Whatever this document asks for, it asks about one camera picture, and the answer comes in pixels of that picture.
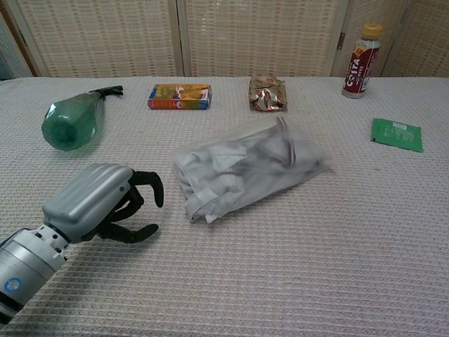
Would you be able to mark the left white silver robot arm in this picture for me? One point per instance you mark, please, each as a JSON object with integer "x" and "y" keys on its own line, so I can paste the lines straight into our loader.
{"x": 24, "y": 270}

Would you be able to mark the white garment with striped trim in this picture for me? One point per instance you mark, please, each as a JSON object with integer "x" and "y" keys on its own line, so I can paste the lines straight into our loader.
{"x": 224, "y": 175}

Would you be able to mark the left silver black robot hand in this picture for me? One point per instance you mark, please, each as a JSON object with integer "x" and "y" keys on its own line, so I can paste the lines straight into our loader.
{"x": 84, "y": 200}

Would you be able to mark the woven folding screen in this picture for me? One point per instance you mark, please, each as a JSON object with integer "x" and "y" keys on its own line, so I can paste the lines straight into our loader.
{"x": 105, "y": 38}

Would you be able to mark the pale woven tablecloth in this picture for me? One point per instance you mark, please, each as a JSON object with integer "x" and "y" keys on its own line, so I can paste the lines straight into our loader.
{"x": 280, "y": 263}

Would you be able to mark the green flat sachet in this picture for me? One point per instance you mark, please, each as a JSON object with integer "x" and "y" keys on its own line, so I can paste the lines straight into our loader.
{"x": 396, "y": 135}

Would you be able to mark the transparent plastic bag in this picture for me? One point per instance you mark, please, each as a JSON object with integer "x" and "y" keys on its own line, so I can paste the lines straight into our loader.
{"x": 308, "y": 147}

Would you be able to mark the crumpled foil snack packet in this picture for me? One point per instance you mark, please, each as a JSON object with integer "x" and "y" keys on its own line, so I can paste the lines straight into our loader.
{"x": 268, "y": 93}

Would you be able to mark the green plastic spray bottle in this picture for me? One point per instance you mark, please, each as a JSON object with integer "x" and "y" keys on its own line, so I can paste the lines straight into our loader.
{"x": 70, "y": 123}

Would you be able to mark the colourful cardboard box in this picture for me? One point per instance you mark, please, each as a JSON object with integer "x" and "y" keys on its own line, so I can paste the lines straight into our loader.
{"x": 179, "y": 96}

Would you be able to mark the red coffee bottle yellow cap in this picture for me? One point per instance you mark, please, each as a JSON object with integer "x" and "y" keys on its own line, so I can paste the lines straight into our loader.
{"x": 361, "y": 66}

